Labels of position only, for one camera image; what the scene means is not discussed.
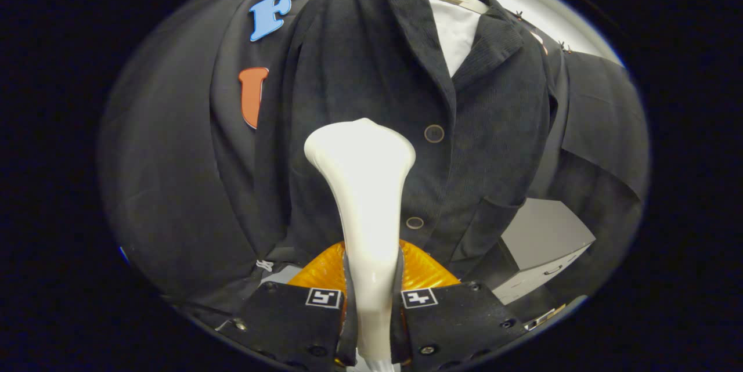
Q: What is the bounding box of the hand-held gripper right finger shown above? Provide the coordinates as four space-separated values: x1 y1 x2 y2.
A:
390 240 529 370

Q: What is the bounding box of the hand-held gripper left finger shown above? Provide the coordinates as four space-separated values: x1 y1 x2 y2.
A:
216 241 360 371

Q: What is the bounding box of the white garment steamer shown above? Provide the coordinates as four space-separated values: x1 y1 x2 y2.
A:
304 118 417 372

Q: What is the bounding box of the black suit jacket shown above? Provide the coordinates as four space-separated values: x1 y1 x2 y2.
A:
254 0 558 281

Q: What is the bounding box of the white box with black part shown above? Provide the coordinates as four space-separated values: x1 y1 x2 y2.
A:
524 302 567 331

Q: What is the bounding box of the grey cabinet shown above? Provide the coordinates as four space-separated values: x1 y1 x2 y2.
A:
490 198 597 306

